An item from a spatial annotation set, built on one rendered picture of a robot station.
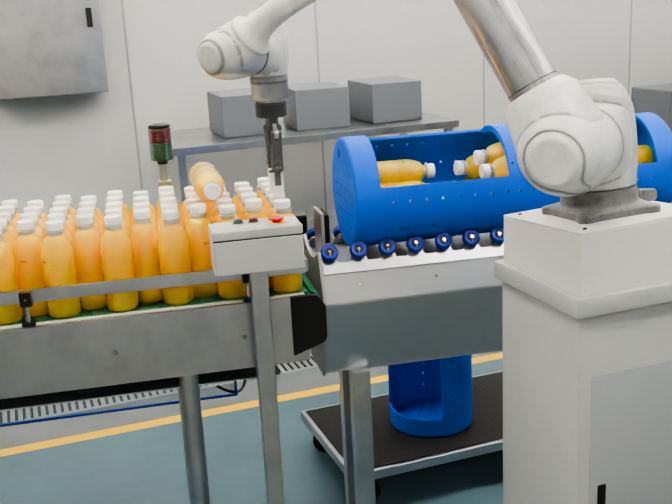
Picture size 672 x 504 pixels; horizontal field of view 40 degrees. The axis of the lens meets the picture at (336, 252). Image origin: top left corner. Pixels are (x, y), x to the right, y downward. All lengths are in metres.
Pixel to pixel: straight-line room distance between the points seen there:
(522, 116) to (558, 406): 0.62
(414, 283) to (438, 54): 3.86
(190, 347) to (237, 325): 0.12
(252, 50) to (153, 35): 3.53
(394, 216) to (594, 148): 0.75
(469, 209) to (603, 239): 0.60
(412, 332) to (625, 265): 0.75
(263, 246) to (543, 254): 0.60
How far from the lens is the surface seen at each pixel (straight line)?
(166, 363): 2.21
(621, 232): 1.85
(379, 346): 2.43
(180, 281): 2.17
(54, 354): 2.20
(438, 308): 2.40
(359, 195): 2.25
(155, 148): 2.65
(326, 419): 3.30
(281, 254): 2.04
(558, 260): 1.87
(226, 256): 2.02
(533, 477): 2.14
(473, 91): 6.24
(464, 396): 3.14
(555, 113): 1.70
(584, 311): 1.83
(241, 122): 4.91
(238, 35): 2.03
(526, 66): 1.74
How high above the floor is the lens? 1.57
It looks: 15 degrees down
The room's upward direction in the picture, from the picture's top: 3 degrees counter-clockwise
